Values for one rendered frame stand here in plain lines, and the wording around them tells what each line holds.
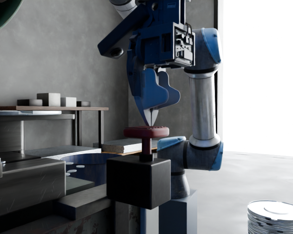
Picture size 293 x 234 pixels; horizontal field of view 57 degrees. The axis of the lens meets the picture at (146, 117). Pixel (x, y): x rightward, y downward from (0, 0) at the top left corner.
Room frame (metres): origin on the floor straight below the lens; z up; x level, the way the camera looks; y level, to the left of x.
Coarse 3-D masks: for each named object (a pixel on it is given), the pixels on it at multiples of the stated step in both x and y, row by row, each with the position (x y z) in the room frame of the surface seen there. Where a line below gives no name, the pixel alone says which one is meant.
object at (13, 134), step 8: (0, 120) 0.51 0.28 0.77; (8, 120) 0.53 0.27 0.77; (16, 120) 0.54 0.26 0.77; (24, 120) 0.55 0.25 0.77; (0, 128) 0.53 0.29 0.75; (8, 128) 0.55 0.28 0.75; (16, 128) 0.56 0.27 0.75; (0, 136) 0.53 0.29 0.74; (8, 136) 0.54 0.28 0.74; (16, 136) 0.56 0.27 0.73; (0, 144) 0.53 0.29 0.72; (8, 144) 0.54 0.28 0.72; (16, 144) 0.56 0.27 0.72; (0, 152) 0.53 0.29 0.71; (16, 152) 0.56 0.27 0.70
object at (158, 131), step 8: (128, 128) 0.43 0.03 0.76; (136, 128) 0.43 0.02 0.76; (144, 128) 0.42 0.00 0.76; (152, 128) 0.43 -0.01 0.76; (160, 128) 0.44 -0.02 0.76; (128, 136) 0.43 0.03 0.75; (136, 136) 0.42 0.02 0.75; (144, 136) 0.41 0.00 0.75; (152, 136) 0.42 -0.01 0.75; (160, 136) 0.44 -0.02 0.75; (144, 144) 0.45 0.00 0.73; (144, 152) 0.45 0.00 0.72
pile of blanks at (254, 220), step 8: (248, 216) 1.44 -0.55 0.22; (256, 216) 1.36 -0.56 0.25; (248, 224) 1.44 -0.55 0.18; (256, 224) 1.36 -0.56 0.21; (264, 224) 1.33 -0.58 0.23; (272, 224) 1.32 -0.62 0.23; (280, 224) 1.29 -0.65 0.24; (288, 224) 1.28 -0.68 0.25; (248, 232) 1.44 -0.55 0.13; (256, 232) 1.36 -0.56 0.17; (264, 232) 1.33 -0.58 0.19; (272, 232) 1.30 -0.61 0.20; (280, 232) 1.30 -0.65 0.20; (288, 232) 1.28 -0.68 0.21
